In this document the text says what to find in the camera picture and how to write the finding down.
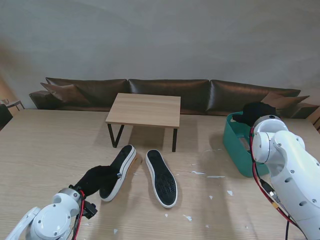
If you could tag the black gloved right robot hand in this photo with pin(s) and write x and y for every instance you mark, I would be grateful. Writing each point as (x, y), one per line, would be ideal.
(257, 112)

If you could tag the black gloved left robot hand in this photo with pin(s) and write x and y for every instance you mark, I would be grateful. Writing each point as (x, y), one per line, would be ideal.
(97, 177)

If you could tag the yellow canvas sneaker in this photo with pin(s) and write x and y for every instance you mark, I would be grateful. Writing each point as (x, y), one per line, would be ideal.
(125, 160)
(162, 180)

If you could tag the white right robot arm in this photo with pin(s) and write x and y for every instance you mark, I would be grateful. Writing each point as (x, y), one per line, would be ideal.
(287, 175)

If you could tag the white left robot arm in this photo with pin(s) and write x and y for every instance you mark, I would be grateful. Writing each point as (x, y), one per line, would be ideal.
(50, 220)

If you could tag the brown cushion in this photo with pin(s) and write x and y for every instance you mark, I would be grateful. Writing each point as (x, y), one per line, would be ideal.
(287, 101)
(67, 93)

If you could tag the teal plastic basin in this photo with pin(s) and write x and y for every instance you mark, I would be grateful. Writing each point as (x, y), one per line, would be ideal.
(235, 150)

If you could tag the light wooden furniture piece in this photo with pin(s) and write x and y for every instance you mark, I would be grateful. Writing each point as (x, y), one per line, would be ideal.
(315, 123)

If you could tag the brown leather sofa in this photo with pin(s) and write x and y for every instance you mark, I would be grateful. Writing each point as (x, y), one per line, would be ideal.
(195, 95)

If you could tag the small wooden stand black legs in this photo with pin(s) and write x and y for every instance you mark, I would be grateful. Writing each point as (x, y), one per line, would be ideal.
(145, 110)

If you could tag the small background side table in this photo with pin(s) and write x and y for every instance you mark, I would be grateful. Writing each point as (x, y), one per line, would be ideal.
(13, 103)

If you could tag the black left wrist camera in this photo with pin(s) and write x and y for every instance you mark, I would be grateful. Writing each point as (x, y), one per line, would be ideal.
(90, 210)

